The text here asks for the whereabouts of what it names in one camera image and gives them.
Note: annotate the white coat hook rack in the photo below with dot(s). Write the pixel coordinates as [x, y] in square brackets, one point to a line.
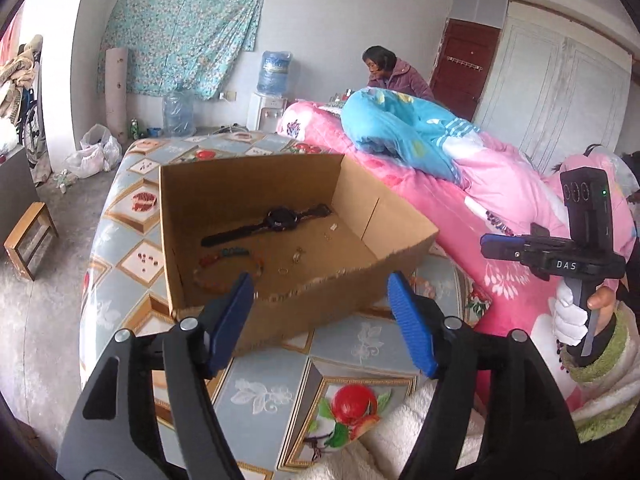
[464, 62]

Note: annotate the wheelchair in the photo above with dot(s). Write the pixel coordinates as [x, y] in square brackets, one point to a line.
[31, 130]

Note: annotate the white water dispenser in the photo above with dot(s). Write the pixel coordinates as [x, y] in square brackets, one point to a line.
[265, 112]

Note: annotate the brown wooden door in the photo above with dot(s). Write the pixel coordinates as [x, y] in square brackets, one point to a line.
[465, 60]

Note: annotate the white plastic bag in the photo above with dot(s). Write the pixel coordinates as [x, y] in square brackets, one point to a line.
[95, 152]

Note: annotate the person's right hand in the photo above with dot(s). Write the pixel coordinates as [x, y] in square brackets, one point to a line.
[606, 297]

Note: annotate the fruit printed tablecloth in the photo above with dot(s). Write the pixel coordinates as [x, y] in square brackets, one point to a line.
[270, 390]

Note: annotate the brown cardboard box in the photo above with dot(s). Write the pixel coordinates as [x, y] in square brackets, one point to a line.
[310, 310]

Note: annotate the blue patterned quilt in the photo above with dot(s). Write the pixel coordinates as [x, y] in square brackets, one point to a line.
[400, 125]

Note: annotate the white wardrobe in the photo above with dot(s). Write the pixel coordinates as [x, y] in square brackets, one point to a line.
[550, 85]

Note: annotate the dark grey cabinet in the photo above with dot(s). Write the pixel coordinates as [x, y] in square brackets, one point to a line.
[15, 195]

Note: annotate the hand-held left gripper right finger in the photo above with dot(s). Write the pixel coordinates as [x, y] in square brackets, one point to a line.
[412, 325]

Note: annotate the pink floral blanket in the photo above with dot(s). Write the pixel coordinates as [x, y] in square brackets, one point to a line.
[450, 220]

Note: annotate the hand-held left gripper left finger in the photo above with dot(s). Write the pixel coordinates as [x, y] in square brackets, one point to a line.
[227, 330]

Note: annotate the tall cardboard tube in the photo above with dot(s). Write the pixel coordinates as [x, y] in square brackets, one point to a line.
[116, 95]

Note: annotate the white fleece garment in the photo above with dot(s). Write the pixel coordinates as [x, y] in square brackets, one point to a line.
[410, 435]

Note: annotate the person's right forearm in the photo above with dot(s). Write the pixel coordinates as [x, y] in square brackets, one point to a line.
[605, 380]

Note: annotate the square face wristwatch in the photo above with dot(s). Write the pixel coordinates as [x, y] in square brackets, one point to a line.
[280, 217]

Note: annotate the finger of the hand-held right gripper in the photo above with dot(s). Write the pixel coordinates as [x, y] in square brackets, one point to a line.
[505, 254]
[497, 240]

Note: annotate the clear empty water jug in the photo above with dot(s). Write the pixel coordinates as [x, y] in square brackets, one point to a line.
[178, 110]

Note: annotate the small wooden stool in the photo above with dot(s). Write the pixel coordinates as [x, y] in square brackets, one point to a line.
[25, 235]

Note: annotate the pile of beige clothes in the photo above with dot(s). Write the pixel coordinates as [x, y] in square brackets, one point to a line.
[17, 75]

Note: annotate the teal floral wall cloth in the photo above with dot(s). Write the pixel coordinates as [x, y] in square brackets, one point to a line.
[185, 30]

